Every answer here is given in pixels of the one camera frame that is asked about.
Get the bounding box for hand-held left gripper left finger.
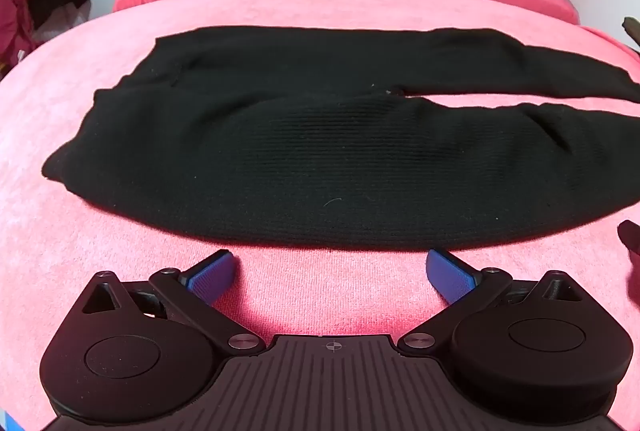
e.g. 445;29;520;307
67;249;268;355

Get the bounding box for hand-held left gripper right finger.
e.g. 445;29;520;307
397;248;585;357

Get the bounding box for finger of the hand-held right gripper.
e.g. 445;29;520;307
617;219;640;273

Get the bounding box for pink fleece blanket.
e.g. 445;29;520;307
0;0;640;431

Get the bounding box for black knit pants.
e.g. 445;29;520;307
41;26;640;253

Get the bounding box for maroon hanging garment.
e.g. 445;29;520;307
0;0;37;74

